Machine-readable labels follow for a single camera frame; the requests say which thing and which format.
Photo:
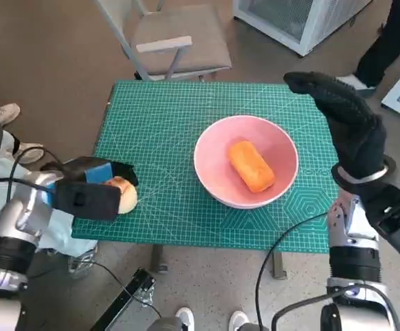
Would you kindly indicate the green cutting mat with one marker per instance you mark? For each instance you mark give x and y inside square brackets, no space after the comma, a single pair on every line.
[165,138]

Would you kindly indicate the pink bowl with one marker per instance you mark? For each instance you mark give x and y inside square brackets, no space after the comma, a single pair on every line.
[214,155]

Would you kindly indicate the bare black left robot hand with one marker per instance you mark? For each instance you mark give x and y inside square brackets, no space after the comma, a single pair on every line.
[79,169]

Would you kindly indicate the seated person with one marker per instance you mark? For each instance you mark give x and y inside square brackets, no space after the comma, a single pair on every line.
[65,238]

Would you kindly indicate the grey chair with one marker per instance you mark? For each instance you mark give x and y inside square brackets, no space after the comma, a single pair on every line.
[186,38]

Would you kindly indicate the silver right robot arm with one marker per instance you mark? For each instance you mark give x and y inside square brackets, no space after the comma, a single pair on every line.
[355,262]

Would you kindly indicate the white cabinet with vent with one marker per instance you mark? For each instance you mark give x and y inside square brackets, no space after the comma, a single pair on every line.
[272,20]

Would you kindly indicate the black metal frame bar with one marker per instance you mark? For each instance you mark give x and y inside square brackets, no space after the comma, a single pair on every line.
[124,300]

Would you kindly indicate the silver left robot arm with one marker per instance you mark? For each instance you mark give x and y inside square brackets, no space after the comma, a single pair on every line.
[24,213]

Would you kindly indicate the orange long bread loaf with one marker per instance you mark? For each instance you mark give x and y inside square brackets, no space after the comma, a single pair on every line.
[251,165]

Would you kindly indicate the grey metal table leg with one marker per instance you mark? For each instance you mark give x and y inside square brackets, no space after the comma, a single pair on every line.
[278,265]
[158,260]

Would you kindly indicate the standing person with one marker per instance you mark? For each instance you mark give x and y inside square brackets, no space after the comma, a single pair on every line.
[382,51]

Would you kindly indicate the white shoe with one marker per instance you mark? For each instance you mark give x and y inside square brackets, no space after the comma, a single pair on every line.
[185,319]
[238,320]

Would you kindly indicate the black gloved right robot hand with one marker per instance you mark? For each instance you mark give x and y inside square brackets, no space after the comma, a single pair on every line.
[355,131]

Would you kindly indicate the pale round bread bun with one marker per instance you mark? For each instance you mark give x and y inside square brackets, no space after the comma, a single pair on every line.
[129,200]

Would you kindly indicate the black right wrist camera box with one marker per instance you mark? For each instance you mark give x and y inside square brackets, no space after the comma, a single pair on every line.
[396,227]

